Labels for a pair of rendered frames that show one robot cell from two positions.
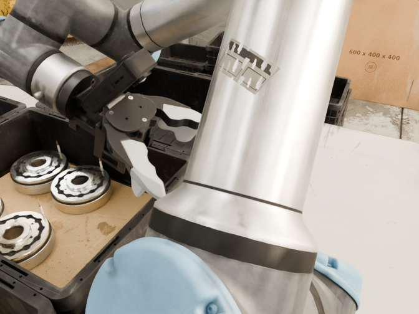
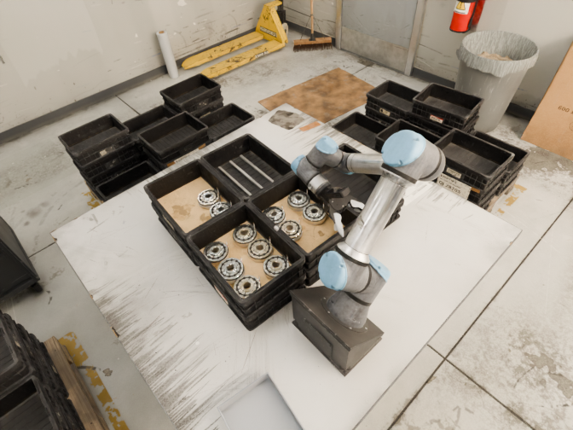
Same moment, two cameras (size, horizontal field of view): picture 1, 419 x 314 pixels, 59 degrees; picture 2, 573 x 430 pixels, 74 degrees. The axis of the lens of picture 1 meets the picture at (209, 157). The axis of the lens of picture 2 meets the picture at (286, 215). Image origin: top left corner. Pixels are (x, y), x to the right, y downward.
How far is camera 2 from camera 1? 97 cm
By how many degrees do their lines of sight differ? 23
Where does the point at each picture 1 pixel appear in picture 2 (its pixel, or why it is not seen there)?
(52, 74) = (315, 183)
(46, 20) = (317, 164)
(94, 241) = (315, 237)
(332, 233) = (423, 260)
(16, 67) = (304, 177)
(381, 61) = not seen: outside the picture
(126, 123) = (337, 206)
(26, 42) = (309, 170)
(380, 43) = not seen: outside the picture
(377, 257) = (438, 276)
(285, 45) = (369, 222)
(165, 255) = (336, 255)
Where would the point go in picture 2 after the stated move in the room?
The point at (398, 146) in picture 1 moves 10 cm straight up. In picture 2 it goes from (495, 223) to (504, 208)
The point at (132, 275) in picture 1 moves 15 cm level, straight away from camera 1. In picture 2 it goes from (330, 257) to (329, 221)
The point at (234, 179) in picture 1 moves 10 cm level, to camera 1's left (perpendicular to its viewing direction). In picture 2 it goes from (353, 245) to (321, 236)
